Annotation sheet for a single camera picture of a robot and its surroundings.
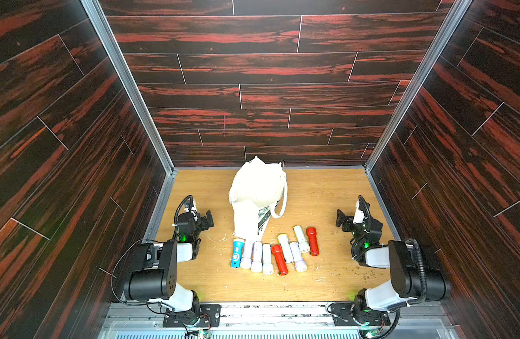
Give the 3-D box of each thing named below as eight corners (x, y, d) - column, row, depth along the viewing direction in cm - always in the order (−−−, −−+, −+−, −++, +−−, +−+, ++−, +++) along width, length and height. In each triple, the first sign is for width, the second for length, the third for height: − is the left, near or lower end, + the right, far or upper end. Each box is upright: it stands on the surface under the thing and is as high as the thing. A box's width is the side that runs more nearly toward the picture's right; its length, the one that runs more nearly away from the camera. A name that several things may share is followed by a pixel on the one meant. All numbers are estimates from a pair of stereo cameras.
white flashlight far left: (240, 268, 85) (239, 266, 84) (244, 243, 92) (244, 240, 91) (250, 269, 85) (250, 267, 83) (254, 244, 92) (254, 242, 90)
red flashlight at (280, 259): (279, 277, 83) (279, 275, 82) (270, 247, 91) (270, 244, 90) (290, 274, 84) (290, 272, 82) (280, 244, 92) (280, 242, 90)
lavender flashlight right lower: (297, 273, 85) (298, 271, 83) (288, 244, 92) (288, 242, 91) (307, 271, 85) (308, 269, 83) (297, 243, 93) (298, 240, 91)
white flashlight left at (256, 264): (251, 272, 85) (250, 270, 83) (251, 243, 93) (251, 241, 91) (262, 272, 85) (262, 270, 83) (262, 243, 93) (262, 241, 91)
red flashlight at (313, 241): (310, 256, 89) (311, 253, 87) (306, 230, 97) (307, 227, 95) (319, 256, 89) (321, 253, 87) (314, 230, 97) (315, 227, 95)
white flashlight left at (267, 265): (262, 275, 84) (262, 272, 82) (262, 246, 92) (262, 244, 90) (273, 275, 84) (273, 272, 82) (272, 246, 92) (272, 243, 90)
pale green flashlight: (301, 253, 90) (302, 251, 88) (292, 228, 97) (292, 226, 95) (309, 252, 90) (310, 249, 88) (299, 226, 98) (300, 224, 96)
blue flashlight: (231, 268, 86) (230, 265, 84) (234, 240, 94) (233, 237, 92) (244, 268, 86) (243, 265, 84) (245, 240, 94) (244, 237, 92)
